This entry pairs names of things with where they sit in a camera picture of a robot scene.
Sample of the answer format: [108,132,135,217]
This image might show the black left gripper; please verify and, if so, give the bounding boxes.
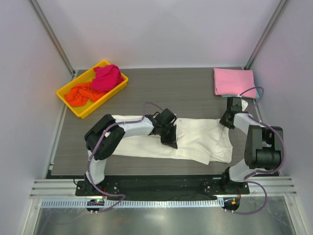
[159,124,178,149]

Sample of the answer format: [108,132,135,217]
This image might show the white t shirt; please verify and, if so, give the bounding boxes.
[113,115,233,165]

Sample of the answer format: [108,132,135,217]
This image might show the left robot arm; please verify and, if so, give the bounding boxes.
[84,110,178,196]

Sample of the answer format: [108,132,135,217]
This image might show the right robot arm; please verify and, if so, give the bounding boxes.
[219,111,286,194]

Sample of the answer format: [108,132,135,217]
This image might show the folded pink t shirt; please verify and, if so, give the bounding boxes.
[213,68,255,96]

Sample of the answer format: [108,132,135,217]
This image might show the folded teal t shirt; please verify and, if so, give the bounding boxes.
[221,89,260,99]

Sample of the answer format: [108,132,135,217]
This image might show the magenta t shirt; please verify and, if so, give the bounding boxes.
[91,65,124,92]

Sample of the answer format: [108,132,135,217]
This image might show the orange t shirt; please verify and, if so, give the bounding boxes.
[64,82,106,107]

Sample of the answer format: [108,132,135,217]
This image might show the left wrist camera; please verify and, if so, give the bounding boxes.
[155,108,177,125]

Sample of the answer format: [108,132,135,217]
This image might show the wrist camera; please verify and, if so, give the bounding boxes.
[155,108,177,125]
[226,97,248,114]

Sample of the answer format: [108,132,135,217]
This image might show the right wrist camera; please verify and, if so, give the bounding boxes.
[226,97,248,114]

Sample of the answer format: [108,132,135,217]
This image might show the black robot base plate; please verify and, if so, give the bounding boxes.
[75,174,250,200]

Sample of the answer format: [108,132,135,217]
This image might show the slotted white cable duct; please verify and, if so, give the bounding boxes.
[41,198,224,210]

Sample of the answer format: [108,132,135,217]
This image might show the aluminium rail front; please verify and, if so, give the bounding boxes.
[29,176,297,199]

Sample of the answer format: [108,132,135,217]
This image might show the left aluminium frame post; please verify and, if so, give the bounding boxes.
[28,0,75,77]

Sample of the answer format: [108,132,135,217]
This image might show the aluminium frame post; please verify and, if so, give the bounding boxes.
[243,0,290,70]
[28,0,75,77]

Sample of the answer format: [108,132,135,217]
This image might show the right aluminium frame post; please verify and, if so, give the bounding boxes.
[243,0,290,70]

